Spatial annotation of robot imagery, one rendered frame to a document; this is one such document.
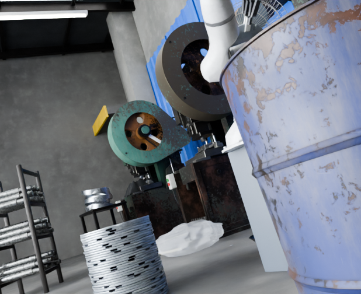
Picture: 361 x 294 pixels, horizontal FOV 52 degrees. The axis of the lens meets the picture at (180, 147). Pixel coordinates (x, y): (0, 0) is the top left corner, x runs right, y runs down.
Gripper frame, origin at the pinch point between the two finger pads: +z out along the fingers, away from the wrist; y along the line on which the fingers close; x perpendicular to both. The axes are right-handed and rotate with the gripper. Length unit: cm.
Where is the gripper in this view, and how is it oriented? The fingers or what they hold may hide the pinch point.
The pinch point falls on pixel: (247, 24)
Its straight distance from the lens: 187.8
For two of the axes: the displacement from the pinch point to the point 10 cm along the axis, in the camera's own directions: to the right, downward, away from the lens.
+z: -0.8, 8.6, 5.0
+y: -4.8, -4.7, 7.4
